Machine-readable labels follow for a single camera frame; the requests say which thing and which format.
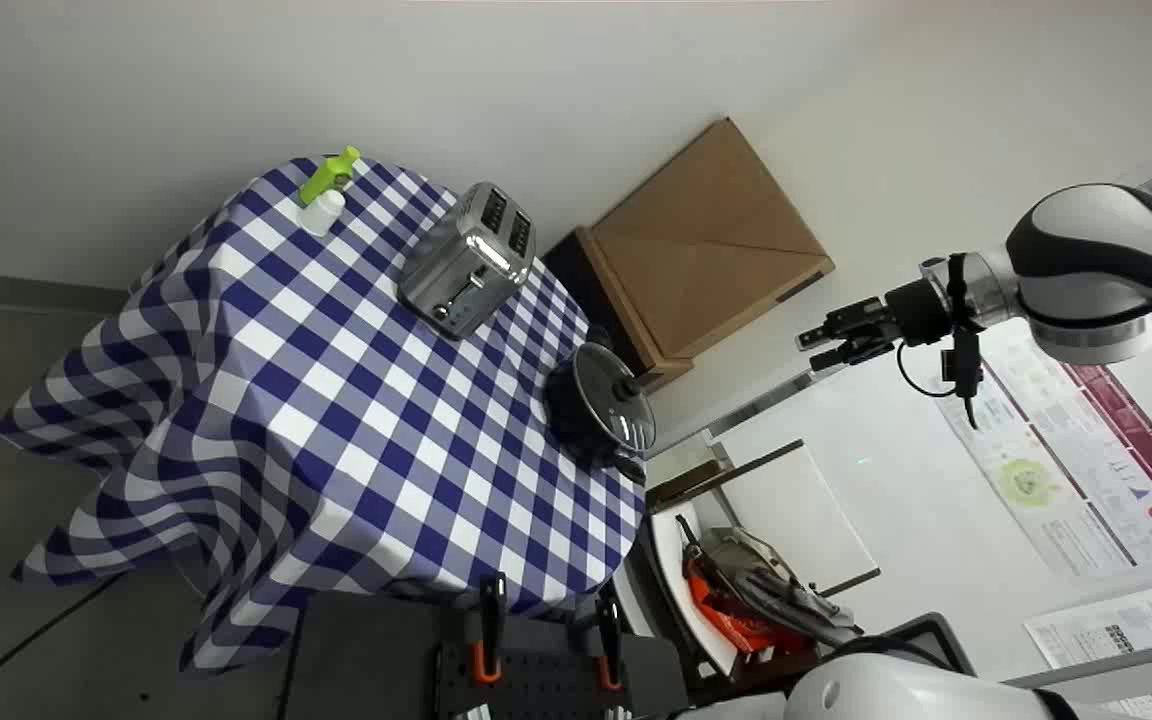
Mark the blue white checkered tablecloth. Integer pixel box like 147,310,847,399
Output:
0,158,643,674

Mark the black orange clamp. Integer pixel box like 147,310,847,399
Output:
597,589,625,692
474,576,509,684

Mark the white bin with cables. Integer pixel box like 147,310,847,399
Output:
643,509,863,677

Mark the black orange clamp right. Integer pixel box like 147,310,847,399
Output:
597,589,625,692

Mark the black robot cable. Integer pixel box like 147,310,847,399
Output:
892,250,989,432

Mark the silver toaster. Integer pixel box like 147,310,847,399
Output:
397,182,532,342

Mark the black orange clamp left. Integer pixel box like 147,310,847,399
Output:
474,576,509,684

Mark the black pot with glass lid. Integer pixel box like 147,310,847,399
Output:
544,342,658,475

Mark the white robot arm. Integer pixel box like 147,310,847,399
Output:
795,185,1152,372

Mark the brown cardboard box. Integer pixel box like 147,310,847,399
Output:
581,121,832,390

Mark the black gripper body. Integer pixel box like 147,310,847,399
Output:
859,280,951,348

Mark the green white spray bottle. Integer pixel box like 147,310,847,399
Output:
297,148,360,235

